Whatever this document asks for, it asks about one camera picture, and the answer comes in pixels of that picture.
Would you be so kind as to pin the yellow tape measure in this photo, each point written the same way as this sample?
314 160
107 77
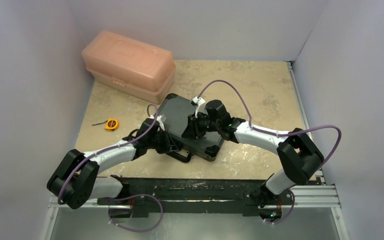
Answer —
111 124

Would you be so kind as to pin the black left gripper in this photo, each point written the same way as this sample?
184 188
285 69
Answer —
168 145

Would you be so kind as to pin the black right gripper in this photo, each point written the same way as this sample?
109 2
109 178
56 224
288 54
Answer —
189 126

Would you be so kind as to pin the black poker carrying case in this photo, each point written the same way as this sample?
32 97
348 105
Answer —
176 109

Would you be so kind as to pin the pink plastic storage box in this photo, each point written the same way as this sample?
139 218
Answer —
131 66

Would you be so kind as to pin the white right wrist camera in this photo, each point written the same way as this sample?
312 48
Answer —
199 104

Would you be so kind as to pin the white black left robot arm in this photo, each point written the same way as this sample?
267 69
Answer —
76 179

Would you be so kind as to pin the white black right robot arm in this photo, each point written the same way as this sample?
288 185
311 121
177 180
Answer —
299 156

